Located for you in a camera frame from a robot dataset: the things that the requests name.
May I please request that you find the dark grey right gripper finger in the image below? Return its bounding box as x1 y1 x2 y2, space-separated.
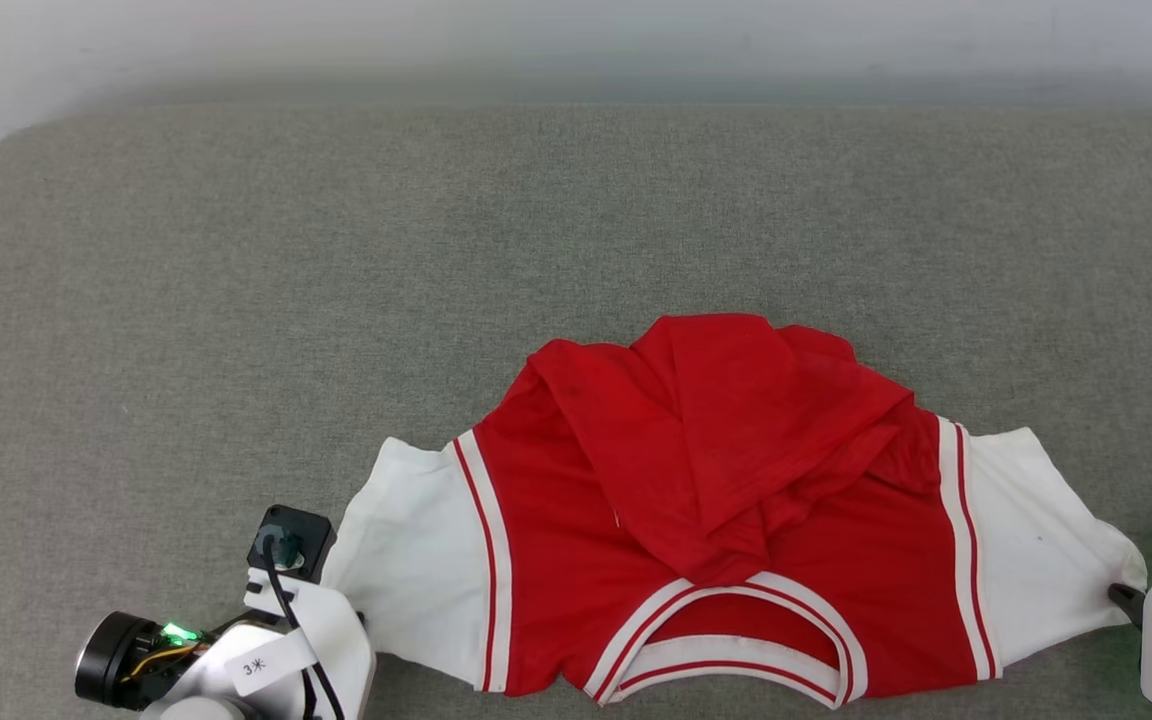
1107 582 1148 630

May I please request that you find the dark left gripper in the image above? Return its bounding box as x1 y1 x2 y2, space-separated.
74 610 269 707

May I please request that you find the red and white t-shirt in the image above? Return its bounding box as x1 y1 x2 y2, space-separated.
321 313 1149 711

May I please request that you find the grey fabric sofa seat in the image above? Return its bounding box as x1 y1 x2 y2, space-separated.
0 100 1152 720

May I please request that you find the white cable label tag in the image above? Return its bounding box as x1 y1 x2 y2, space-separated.
225 630 319 698

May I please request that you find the black cable with teal plug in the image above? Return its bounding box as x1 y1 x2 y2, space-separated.
260 533 348 720

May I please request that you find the white left camera bracket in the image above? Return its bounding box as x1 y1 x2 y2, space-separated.
226 568 378 720

